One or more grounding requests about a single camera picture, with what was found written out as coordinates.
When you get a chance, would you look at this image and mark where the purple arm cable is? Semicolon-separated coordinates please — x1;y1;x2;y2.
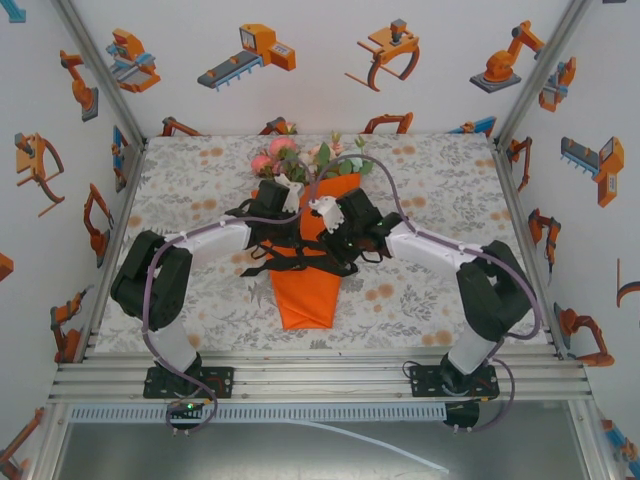
141;157;321;439
309;153;544;435

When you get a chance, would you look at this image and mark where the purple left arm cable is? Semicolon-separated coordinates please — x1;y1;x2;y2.
141;157;321;439

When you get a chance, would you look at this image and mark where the aluminium frame rail with grooves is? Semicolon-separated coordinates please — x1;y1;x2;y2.
47;357;594;404

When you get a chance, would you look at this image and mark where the slanted aluminium frame post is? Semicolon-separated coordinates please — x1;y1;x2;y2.
494;0;599;151
49;0;149;151

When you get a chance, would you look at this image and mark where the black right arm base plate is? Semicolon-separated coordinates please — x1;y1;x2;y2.
408;363;501;400

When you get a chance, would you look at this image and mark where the black cable junction box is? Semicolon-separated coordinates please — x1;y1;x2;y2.
443;399;481;432

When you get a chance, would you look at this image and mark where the slotted grey cable duct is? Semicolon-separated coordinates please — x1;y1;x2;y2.
67;403;449;424

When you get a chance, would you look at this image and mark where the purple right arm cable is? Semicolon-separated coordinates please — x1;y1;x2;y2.
309;153;544;435

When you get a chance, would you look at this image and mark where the black printed ribbon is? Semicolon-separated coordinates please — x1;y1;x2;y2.
238;239;359;279

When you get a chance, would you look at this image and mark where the artificial flower bouquet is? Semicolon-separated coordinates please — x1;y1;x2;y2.
249;130;375;184

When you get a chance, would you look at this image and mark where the orange wrapping paper sheet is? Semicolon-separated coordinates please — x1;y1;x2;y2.
249;172;364;331

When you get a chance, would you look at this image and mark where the black controller board green LED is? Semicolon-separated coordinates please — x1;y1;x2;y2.
166;398;210;427

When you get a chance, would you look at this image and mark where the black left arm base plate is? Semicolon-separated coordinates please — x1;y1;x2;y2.
143;364;236;400

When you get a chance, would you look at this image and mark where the aluminium table side rail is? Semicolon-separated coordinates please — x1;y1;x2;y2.
74;139;151;364
492;139;571;361

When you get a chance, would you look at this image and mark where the thin white tube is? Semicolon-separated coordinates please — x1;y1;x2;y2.
287;418;451;474

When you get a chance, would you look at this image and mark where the floral patterned table mat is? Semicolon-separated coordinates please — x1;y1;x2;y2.
92;134;556;359

